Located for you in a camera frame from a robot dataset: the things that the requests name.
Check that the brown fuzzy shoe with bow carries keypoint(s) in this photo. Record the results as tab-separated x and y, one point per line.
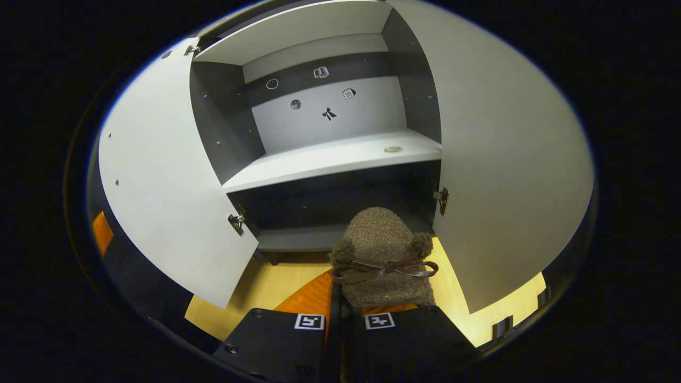
380	234

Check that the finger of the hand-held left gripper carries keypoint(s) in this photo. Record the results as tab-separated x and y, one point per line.
102	231

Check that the white cabinet shelf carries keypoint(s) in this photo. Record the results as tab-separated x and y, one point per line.
330	159
298	26

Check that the white cabinet door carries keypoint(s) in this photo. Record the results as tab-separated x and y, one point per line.
505	159
165	186

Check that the white and grey shoe cabinet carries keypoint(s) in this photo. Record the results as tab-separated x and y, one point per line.
223	122

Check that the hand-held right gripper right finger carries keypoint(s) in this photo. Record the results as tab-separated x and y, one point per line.
409	346

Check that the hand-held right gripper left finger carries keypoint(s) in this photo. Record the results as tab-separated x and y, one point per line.
276	346

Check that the metal door hinge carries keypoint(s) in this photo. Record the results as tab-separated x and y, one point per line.
237	221
190	49
442	199

